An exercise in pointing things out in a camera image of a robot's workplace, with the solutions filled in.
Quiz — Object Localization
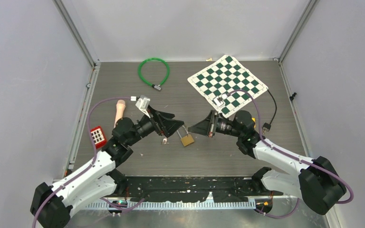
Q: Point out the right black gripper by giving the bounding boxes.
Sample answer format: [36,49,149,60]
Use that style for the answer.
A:
[189,110,243,138]

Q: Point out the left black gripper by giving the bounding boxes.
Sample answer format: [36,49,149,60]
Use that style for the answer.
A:
[127,105,183,146]

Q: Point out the brass padlock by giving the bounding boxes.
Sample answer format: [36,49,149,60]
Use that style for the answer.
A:
[177,130,195,147]

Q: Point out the small silver keys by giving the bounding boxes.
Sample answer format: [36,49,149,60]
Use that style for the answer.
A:
[161,137,169,145]

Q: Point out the green cable bike lock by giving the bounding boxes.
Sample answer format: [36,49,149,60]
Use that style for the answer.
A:
[137,57,170,92]

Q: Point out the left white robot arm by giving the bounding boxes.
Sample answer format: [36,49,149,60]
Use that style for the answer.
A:
[30,106,184,228]

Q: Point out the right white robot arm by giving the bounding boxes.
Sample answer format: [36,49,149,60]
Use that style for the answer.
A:
[188,111,347,215]

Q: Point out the beige toy microphone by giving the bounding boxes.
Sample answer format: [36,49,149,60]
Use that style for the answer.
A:
[114,100,126,128]

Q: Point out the green white chessboard mat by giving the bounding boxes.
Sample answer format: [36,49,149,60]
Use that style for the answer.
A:
[187,55,269,117]

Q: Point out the red white toy calculator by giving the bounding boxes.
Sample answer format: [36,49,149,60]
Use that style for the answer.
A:
[90,126,107,149]

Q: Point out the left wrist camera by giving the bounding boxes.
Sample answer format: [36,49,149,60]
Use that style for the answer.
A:
[130,95,151,117]

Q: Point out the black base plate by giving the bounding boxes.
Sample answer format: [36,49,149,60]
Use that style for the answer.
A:
[109,176,271,203]

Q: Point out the black wall knob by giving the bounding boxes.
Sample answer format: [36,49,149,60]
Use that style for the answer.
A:
[289,92,297,102]

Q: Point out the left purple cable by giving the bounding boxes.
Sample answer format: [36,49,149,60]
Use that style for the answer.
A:
[31,96,145,228]

